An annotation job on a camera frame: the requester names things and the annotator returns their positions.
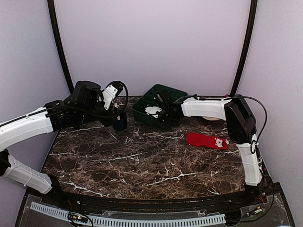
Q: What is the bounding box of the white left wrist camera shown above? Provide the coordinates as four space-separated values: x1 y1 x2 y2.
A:
102 81 124 110

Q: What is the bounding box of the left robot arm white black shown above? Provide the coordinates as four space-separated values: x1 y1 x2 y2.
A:
0 81 128 206

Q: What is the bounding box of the dark blue mug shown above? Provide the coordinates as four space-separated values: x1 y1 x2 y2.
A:
113 112 127 131

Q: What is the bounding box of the black front rail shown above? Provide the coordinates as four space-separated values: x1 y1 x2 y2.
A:
52 191 249 212

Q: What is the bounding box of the left black frame post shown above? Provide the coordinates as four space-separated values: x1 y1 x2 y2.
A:
47 0 74 94

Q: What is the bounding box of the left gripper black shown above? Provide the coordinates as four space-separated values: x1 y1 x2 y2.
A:
77 102 122 127

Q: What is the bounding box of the green compartment tray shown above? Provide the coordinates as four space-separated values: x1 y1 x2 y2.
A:
132 84 187 127

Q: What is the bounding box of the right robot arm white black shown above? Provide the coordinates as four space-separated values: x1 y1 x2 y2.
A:
144 89 264 205

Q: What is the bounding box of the black frame post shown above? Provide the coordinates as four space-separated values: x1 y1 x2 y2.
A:
47 0 74 94
229 0 258 96

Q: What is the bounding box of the beige decorated plate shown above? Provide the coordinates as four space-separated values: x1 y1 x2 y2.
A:
203 116 221 121

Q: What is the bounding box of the right black frame post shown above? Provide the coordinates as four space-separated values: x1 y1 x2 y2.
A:
229 0 258 96

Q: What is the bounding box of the red santa sock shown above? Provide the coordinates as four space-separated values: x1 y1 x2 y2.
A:
186 133 229 150

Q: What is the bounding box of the white slotted cable duct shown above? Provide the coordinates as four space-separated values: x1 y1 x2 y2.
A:
30 202 226 227

